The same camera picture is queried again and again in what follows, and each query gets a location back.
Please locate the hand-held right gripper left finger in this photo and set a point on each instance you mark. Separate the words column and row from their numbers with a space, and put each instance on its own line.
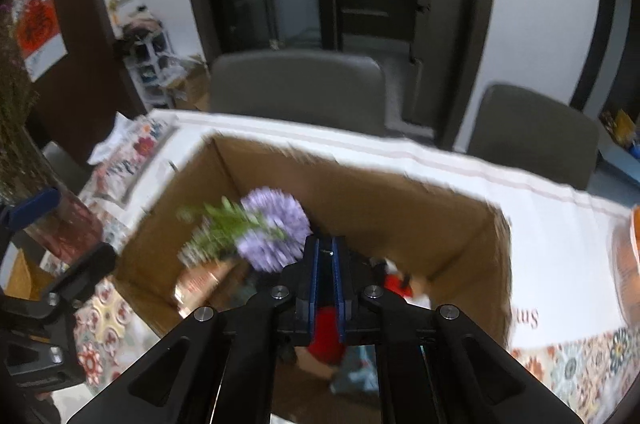
column 312, row 294

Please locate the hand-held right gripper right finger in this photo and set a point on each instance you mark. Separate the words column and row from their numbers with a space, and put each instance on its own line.
column 340, row 294

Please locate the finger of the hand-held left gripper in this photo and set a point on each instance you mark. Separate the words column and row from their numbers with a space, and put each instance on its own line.
column 85, row 271
column 35, row 206

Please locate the purple artificial flower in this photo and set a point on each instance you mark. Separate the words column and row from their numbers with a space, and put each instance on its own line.
column 272, row 229

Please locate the brown cardboard box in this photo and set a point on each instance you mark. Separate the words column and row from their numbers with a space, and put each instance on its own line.
column 400, row 214

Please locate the red soft item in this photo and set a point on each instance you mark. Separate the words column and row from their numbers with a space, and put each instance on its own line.
column 327, row 334

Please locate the blue-grey soft item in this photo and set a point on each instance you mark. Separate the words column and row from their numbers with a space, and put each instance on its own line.
column 355, row 371

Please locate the reddish glass vase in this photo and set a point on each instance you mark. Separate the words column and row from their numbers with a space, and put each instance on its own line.
column 65, row 224

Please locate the grey dining chair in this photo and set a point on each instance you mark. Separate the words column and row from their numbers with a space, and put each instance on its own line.
column 535, row 134
column 65, row 164
column 295, row 89

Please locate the yellow seat cushion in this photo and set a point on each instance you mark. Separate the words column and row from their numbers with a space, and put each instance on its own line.
column 25, row 276

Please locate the floral magazine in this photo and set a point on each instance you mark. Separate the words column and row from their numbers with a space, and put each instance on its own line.
column 135, row 154

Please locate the dark brown wooden door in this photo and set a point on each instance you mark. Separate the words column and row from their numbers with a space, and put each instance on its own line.
column 85, row 54

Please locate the red door poster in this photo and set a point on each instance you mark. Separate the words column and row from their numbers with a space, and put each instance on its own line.
column 40, row 32

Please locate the white storage shelf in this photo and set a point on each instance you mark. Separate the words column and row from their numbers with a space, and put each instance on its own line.
column 147, row 64

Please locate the patterned tablecloth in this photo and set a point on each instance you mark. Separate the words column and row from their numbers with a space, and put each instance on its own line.
column 560, row 244

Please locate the clear plastic bowl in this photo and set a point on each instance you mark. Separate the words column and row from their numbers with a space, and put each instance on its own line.
column 620, row 264

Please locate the yellow packet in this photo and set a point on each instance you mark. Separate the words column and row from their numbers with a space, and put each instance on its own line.
column 625, row 127

